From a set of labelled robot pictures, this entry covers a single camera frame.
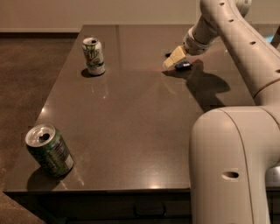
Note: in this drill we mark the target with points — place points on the blue rxbar blueberry wrapper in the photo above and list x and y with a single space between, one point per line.
184 64

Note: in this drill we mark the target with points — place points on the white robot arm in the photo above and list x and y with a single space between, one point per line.
231 148

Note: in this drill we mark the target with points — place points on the black drawer handle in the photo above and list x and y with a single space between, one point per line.
149 210

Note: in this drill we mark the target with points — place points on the white 7up soda can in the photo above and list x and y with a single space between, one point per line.
92 49

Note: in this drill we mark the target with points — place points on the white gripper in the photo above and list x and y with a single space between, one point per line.
193 45

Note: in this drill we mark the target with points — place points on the green soda can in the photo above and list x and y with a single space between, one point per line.
47 146

